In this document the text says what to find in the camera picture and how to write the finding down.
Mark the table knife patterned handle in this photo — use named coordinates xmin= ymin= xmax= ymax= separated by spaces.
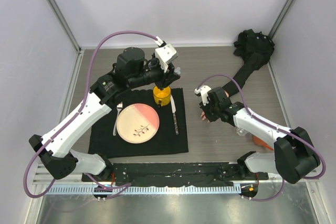
xmin=171 ymin=96 xmax=179 ymax=135

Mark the mannequin hand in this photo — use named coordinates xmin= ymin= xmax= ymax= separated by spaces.
xmin=201 ymin=91 xmax=229 ymax=122

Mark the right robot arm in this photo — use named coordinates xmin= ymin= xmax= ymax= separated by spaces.
xmin=194 ymin=86 xmax=321 ymax=184

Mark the orange ceramic mug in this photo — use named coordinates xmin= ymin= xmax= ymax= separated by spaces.
xmin=253 ymin=135 xmax=274 ymax=151

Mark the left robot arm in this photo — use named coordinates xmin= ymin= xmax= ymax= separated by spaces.
xmin=29 ymin=44 xmax=180 ymax=182

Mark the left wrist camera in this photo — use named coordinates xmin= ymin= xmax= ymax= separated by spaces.
xmin=155 ymin=44 xmax=178 ymax=73

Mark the silver fork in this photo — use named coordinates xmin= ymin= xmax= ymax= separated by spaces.
xmin=113 ymin=102 xmax=123 ymax=136

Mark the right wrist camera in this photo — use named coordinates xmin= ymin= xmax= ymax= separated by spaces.
xmin=194 ymin=85 xmax=211 ymax=106

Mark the clear nail polish bottle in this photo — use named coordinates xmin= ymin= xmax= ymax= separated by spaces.
xmin=174 ymin=67 xmax=181 ymax=75

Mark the clear plastic cup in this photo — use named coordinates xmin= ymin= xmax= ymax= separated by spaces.
xmin=236 ymin=127 xmax=248 ymax=136

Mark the white cable duct strip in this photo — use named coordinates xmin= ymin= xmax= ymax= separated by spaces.
xmin=47 ymin=184 xmax=241 ymax=195

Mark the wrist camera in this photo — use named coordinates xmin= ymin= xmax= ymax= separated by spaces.
xmin=155 ymin=44 xmax=178 ymax=73
xmin=194 ymin=85 xmax=211 ymax=106

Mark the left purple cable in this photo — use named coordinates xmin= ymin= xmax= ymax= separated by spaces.
xmin=23 ymin=30 xmax=165 ymax=198

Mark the yellow enamel mug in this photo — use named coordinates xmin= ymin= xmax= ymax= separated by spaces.
xmin=153 ymin=86 xmax=171 ymax=108

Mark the black cloth placemat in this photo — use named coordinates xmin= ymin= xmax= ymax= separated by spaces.
xmin=88 ymin=88 xmax=188 ymax=158

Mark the pink and cream plate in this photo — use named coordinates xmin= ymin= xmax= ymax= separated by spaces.
xmin=117 ymin=103 xmax=160 ymax=144

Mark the black sleeve forearm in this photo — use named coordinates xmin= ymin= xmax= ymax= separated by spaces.
xmin=223 ymin=29 xmax=275 ymax=97

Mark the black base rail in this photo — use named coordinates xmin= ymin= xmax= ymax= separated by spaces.
xmin=93 ymin=162 xmax=269 ymax=187

